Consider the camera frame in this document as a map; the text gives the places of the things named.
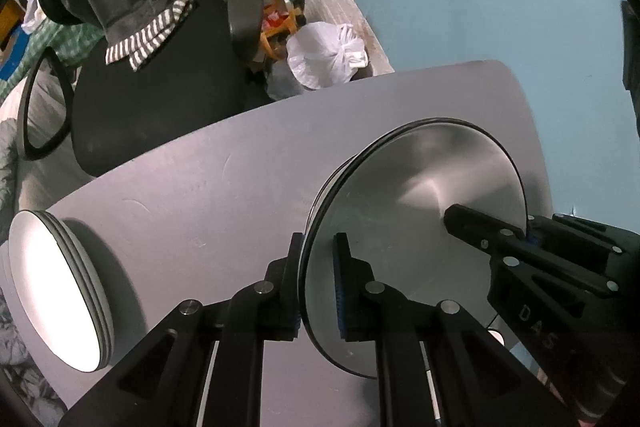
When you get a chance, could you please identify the blue cardboard box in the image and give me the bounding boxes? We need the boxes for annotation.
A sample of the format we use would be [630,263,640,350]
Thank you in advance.
[0,26,29,81]

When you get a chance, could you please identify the grey quilted duvet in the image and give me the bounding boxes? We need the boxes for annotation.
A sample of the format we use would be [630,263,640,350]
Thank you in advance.
[0,118,18,244]

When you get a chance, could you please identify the white bowl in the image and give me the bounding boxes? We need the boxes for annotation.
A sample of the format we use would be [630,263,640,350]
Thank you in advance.
[305,119,425,233]
[298,118,527,378]

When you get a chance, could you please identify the white plastic bag on floor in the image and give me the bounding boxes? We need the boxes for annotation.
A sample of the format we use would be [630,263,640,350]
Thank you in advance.
[286,22,369,90]

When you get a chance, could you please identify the black office chair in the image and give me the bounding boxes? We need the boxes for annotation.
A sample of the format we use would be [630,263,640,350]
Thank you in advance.
[16,0,270,176]

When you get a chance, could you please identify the white plastic bag on table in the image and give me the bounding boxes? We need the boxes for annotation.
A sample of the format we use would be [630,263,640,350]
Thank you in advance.
[22,0,47,35]

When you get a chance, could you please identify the green checkered tablecloth table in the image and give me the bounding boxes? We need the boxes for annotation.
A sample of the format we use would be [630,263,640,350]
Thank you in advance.
[0,20,104,102]

